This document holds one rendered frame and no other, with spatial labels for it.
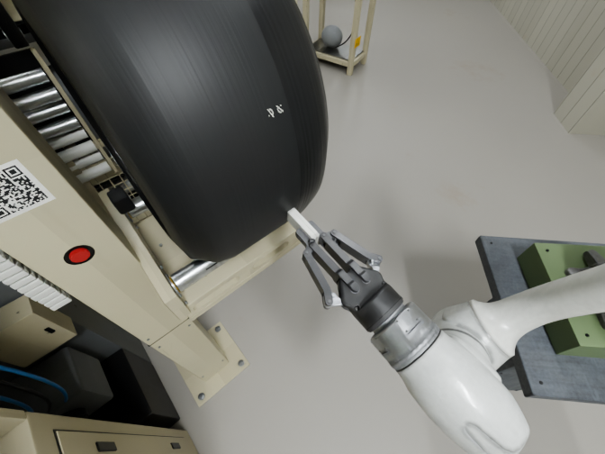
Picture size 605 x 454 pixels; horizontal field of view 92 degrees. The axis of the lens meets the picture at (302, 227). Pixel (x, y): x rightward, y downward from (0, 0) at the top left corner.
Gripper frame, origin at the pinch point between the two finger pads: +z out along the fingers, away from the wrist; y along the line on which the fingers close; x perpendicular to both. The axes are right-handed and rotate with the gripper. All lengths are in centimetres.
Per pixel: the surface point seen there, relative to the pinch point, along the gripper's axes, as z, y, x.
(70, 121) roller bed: 62, 22, 10
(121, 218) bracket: 36.2, 24.8, 19.4
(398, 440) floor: -63, -11, 101
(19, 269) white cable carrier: 23.5, 40.1, 3.9
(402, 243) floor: -4, -90, 110
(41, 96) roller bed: 63, 24, 3
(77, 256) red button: 21.7, 32.7, 5.7
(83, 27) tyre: 18.8, 14.9, -28.1
